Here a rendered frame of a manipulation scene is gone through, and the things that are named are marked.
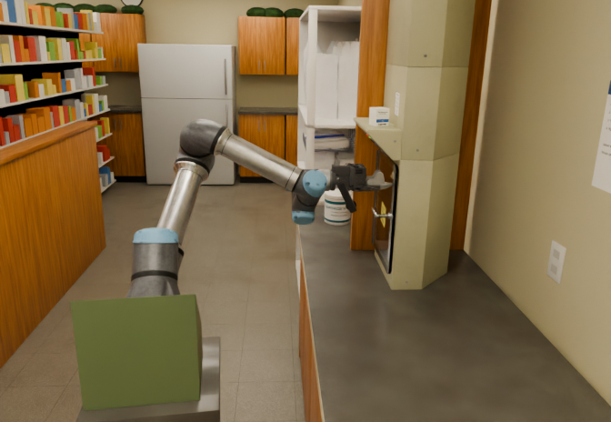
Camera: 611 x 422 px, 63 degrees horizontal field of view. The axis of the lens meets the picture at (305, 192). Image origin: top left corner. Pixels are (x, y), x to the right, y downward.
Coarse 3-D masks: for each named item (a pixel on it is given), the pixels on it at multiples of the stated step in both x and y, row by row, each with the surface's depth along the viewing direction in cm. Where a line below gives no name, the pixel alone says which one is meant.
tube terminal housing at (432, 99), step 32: (384, 96) 191; (416, 96) 160; (448, 96) 165; (416, 128) 163; (448, 128) 170; (416, 160) 166; (448, 160) 175; (416, 192) 169; (448, 192) 180; (416, 224) 172; (448, 224) 185; (416, 256) 175; (416, 288) 179
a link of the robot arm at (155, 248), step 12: (156, 228) 131; (144, 240) 129; (156, 240) 129; (168, 240) 130; (144, 252) 127; (156, 252) 127; (168, 252) 129; (132, 264) 129; (144, 264) 126; (156, 264) 126; (168, 264) 128
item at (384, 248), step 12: (384, 156) 185; (384, 168) 185; (396, 168) 167; (396, 180) 168; (384, 192) 185; (384, 204) 185; (384, 228) 185; (384, 240) 185; (384, 252) 185; (384, 264) 184
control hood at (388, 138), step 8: (360, 120) 184; (368, 120) 185; (368, 128) 165; (376, 128) 165; (384, 128) 166; (392, 128) 166; (376, 136) 163; (384, 136) 163; (392, 136) 163; (400, 136) 163; (384, 144) 164; (392, 144) 164; (400, 144) 164; (392, 152) 165; (400, 152) 165
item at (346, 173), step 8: (336, 168) 168; (344, 168) 168; (352, 168) 166; (360, 168) 167; (336, 176) 169; (344, 176) 169; (352, 176) 167; (360, 176) 168; (336, 184) 170; (352, 184) 168; (360, 184) 169
